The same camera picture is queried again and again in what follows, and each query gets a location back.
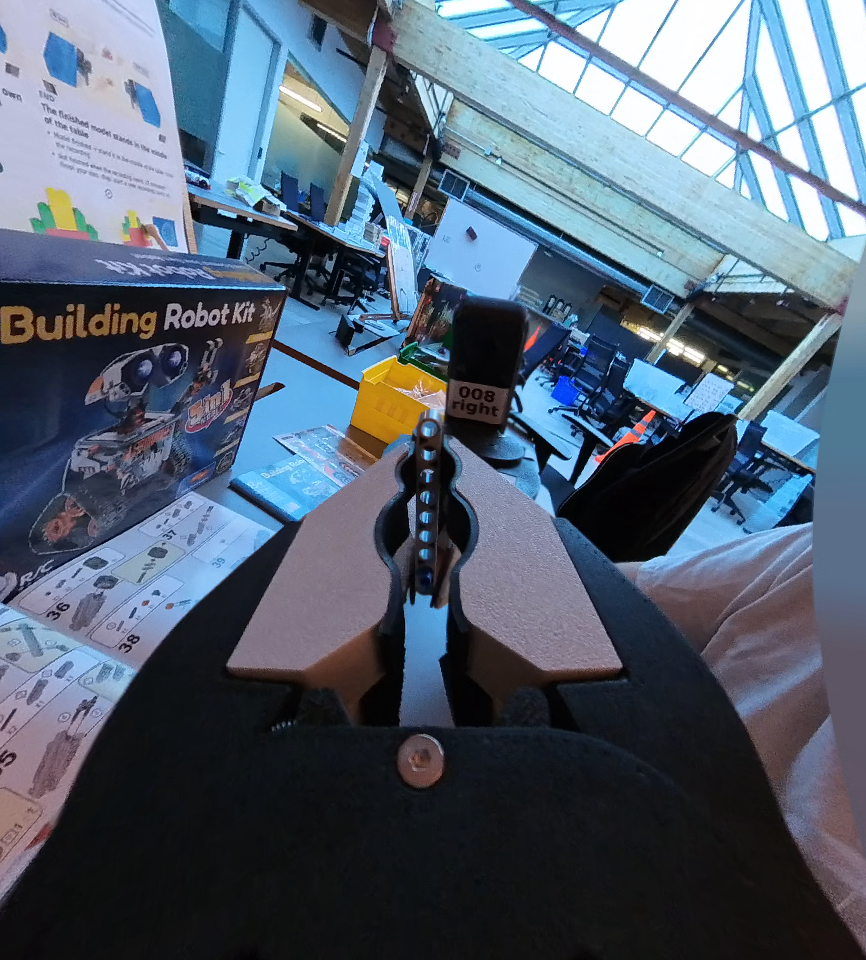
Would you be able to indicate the colour printed leaflet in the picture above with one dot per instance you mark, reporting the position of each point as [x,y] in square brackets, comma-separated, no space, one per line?
[320,446]

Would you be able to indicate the green plastic bin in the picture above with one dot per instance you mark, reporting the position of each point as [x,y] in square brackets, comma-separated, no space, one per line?
[421,354]

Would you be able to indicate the large white whiteboard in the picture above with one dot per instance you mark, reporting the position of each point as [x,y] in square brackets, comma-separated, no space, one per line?
[478,247]

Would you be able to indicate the orange traffic cone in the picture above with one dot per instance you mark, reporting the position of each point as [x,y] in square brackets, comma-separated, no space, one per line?
[632,435]

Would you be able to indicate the wooden post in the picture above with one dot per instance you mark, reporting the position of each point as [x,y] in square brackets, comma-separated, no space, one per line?
[358,135]

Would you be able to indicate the yellow plastic parts bin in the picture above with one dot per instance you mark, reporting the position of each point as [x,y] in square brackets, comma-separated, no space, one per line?
[388,405]

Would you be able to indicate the white instruction poster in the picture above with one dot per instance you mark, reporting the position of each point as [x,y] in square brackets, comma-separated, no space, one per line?
[65,112]

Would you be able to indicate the wooden top desk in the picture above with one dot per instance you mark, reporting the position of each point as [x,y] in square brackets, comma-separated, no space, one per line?
[222,199]

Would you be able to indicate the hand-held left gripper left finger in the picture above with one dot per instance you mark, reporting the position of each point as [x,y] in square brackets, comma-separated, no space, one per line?
[313,600]

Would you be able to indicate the open white instruction booklet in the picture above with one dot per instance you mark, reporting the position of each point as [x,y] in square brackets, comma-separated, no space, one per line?
[140,570]

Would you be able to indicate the dark blue toy kit box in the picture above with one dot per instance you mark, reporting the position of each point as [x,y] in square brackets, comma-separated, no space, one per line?
[102,450]

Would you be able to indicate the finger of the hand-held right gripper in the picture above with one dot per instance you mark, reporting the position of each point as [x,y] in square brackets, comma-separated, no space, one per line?
[444,585]
[404,570]

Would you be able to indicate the dark printed toy box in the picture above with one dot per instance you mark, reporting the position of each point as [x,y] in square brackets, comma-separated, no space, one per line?
[436,311]

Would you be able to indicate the blue plastic bin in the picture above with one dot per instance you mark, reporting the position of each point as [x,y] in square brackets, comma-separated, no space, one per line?
[565,390]

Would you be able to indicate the grey perforated building beam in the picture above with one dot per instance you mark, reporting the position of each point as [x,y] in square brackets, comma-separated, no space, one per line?
[429,495]

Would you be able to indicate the white air vent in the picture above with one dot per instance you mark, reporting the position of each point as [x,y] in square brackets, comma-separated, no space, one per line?
[658,298]
[454,184]

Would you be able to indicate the small whiteboard easel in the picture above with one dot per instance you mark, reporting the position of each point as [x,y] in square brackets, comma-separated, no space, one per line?
[709,391]

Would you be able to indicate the blue cover booklet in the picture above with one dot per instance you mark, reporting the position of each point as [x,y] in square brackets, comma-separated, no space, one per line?
[283,484]

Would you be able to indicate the black draped office chair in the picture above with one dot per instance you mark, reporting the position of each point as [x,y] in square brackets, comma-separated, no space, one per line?
[650,487]

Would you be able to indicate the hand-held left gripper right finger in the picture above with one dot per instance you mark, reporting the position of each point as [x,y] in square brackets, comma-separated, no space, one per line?
[530,600]

